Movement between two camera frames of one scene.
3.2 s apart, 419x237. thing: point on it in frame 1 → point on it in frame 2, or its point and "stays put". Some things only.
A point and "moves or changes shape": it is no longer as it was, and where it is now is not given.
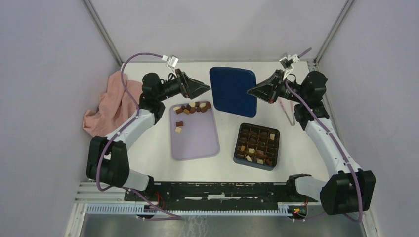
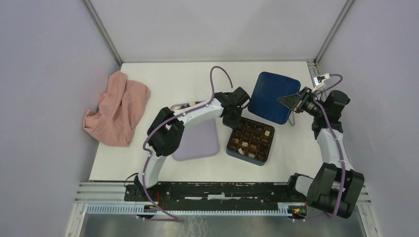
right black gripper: x=267 y=90 → x=290 y=101
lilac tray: x=193 y=132 stays put
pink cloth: x=116 y=106 stays put
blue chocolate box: x=257 y=147 moves or changes shape
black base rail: x=218 y=194 stays put
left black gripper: x=194 y=87 → x=232 y=123
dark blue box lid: x=230 y=86 → x=269 y=87
